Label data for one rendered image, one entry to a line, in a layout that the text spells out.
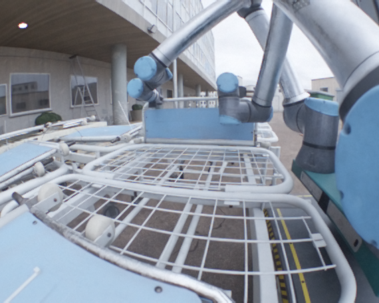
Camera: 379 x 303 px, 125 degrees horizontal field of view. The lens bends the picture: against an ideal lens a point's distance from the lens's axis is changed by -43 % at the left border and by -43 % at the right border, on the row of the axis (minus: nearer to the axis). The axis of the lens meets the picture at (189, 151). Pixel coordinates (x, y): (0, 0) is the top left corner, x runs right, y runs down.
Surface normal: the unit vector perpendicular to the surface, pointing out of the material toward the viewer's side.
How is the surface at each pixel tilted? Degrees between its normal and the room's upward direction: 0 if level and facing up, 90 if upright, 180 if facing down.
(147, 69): 93
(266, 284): 0
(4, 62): 90
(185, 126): 90
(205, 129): 90
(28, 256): 4
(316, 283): 0
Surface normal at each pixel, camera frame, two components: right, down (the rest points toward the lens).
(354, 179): -0.98, 0.14
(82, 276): 0.05, -0.96
